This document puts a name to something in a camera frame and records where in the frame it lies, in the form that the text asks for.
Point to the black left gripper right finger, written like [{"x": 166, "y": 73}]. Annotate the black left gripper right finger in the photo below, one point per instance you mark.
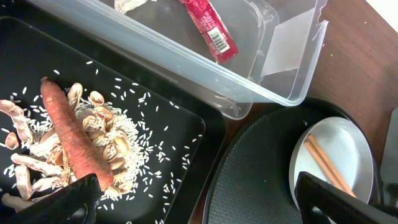
[{"x": 335, "y": 204}]

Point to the red snack wrapper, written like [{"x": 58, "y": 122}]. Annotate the red snack wrapper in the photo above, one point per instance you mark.
[{"x": 212, "y": 29}]

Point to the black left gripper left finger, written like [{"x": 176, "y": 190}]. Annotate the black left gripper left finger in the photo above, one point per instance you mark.
[{"x": 75, "y": 203}]

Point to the food scraps pile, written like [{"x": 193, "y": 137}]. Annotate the food scraps pile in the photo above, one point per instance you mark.
[{"x": 150, "y": 135}]

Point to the white tissue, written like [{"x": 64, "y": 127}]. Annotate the white tissue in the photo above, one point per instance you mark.
[{"x": 123, "y": 6}]

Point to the wooden chopstick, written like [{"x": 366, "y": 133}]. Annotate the wooden chopstick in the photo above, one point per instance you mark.
[
  {"x": 331, "y": 165},
  {"x": 323, "y": 166}
]

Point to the orange carrot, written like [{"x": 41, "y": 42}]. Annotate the orange carrot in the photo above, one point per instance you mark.
[{"x": 82, "y": 155}]

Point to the grey round plate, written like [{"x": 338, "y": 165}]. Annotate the grey round plate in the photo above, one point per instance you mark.
[{"x": 347, "y": 148}]

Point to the black rectangular tray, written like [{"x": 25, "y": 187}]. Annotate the black rectangular tray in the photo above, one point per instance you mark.
[{"x": 45, "y": 40}]

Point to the grey plastic dishwasher rack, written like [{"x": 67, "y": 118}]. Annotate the grey plastic dishwasher rack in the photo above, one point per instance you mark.
[{"x": 388, "y": 169}]

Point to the clear plastic storage bin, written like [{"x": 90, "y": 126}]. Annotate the clear plastic storage bin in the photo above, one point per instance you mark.
[{"x": 279, "y": 44}]

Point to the round black tray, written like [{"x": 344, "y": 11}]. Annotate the round black tray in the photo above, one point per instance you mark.
[{"x": 251, "y": 183}]

